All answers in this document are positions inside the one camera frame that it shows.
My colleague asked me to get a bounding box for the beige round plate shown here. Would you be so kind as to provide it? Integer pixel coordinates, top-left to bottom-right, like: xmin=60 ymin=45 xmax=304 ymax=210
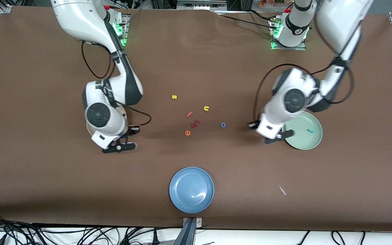
xmin=86 ymin=106 xmax=128 ymax=136

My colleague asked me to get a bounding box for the pale green round plate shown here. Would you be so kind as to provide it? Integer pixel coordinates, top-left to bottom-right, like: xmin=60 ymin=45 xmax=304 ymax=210
xmin=282 ymin=111 xmax=323 ymax=150

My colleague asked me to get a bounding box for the blue round plate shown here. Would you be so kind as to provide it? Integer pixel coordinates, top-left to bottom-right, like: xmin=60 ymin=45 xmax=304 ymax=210
xmin=169 ymin=166 xmax=215 ymax=214

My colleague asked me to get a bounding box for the colourful flower decoration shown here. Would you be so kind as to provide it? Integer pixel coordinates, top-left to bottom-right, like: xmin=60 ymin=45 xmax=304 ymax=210
xmin=259 ymin=0 xmax=285 ymax=8

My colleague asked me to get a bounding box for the grey metal equipment box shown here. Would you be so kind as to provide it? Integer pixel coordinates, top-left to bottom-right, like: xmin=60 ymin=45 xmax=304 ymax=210
xmin=177 ymin=0 xmax=228 ymax=11

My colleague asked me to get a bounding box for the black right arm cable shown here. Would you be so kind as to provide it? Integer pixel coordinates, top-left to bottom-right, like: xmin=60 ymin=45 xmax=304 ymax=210
xmin=116 ymin=104 xmax=152 ymax=128
xmin=81 ymin=40 xmax=115 ymax=79

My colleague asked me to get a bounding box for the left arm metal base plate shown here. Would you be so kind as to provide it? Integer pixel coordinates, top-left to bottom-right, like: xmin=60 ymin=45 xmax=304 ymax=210
xmin=270 ymin=19 xmax=307 ymax=51

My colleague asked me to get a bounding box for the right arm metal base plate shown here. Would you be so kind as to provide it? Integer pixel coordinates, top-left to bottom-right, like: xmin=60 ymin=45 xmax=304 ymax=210
xmin=109 ymin=14 xmax=129 ymax=46

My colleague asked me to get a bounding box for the black cable on table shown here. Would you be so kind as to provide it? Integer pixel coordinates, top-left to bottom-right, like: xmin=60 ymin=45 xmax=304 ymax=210
xmin=213 ymin=10 xmax=278 ymax=29

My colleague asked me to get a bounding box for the thin black floor cable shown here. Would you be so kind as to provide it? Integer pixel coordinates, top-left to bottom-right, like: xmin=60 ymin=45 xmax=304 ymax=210
xmin=296 ymin=231 xmax=310 ymax=245
xmin=331 ymin=231 xmax=347 ymax=245

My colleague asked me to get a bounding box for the grey metal camera mount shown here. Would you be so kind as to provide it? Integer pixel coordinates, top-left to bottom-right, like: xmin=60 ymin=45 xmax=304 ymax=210
xmin=174 ymin=217 xmax=203 ymax=245

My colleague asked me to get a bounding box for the black floor cable tangle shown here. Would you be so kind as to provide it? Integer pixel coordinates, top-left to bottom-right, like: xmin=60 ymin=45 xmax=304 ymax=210
xmin=0 ymin=211 xmax=183 ymax=245

